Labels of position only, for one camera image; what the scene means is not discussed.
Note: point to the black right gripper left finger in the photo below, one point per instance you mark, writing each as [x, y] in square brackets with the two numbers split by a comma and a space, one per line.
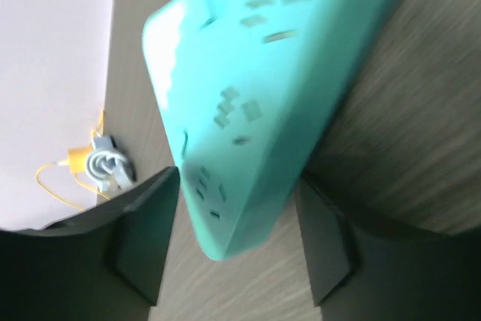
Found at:
[106, 263]

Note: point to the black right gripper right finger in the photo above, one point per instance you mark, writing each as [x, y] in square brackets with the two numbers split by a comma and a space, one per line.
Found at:
[364, 265]

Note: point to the orange plug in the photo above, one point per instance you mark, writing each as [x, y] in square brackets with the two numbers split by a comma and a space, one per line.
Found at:
[77, 158]

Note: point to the teal triangular power socket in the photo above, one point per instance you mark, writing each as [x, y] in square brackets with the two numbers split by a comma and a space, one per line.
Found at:
[245, 89]

